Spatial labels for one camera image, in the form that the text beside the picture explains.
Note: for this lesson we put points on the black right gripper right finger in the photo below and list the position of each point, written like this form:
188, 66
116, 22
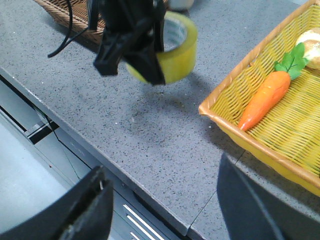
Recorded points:
245, 215

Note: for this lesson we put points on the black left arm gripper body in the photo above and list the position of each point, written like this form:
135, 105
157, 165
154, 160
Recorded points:
123, 16

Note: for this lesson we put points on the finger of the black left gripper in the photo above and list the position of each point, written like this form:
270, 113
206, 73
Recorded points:
143, 39
112, 48

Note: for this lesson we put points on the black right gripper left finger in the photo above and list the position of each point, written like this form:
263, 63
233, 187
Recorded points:
84, 213

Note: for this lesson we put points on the yellow tape roll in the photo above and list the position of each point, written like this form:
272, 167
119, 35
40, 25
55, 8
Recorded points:
180, 49

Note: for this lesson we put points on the white appliance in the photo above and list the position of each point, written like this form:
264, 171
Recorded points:
180, 5

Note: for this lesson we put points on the brown wicker basket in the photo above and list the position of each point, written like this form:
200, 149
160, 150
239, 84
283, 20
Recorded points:
58, 10

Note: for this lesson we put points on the yellow woven basket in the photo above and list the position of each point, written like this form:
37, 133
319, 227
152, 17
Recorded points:
288, 138

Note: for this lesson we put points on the orange toy carrot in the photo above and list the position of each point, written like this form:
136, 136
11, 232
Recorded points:
274, 87

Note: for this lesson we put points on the toy bread croissant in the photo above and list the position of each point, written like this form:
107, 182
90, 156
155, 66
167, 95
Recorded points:
311, 41

